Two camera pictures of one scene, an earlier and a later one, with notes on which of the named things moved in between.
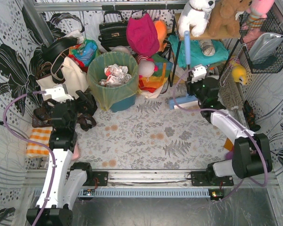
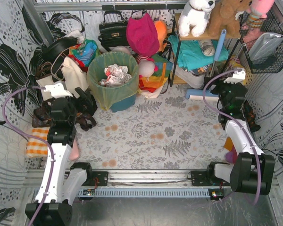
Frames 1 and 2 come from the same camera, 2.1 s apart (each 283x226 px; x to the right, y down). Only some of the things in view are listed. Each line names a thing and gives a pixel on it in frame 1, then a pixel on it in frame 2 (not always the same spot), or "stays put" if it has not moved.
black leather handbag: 113,34 stays put
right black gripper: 194,85 -> 217,88
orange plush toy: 162,30 stays put
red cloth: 81,64 stays put
